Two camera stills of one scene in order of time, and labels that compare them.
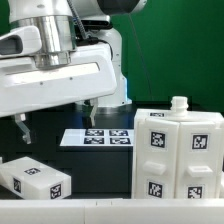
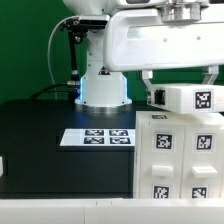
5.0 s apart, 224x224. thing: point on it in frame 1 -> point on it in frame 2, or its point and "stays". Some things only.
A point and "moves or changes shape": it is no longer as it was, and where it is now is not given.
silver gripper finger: (20, 123) -> (147, 75)
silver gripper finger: (92, 115) -> (213, 71)
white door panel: (158, 145) moves or changes shape
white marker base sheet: (97, 137) stays
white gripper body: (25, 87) -> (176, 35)
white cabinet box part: (31, 179) -> (187, 98)
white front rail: (113, 211) stays
